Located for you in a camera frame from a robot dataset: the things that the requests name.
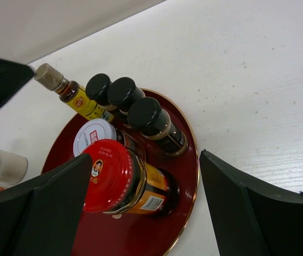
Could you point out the white-lid jar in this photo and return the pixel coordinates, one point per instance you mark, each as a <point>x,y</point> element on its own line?
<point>99,129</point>

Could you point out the black-cap spice bottle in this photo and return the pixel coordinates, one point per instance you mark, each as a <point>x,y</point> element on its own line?
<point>154,123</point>
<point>97,90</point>
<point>123,93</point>

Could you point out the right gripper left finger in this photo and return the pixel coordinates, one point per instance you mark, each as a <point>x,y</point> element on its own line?
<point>40,216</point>

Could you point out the black-cap white bottle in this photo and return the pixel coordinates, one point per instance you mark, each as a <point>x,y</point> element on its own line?
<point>13,167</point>

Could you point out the round red lacquer tray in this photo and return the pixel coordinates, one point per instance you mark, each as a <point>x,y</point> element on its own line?
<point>134,234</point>

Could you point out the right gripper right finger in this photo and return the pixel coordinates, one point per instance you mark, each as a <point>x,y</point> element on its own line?
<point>250,216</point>

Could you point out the small yellow-label brown bottle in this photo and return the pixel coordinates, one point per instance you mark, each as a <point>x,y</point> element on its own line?
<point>71,93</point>

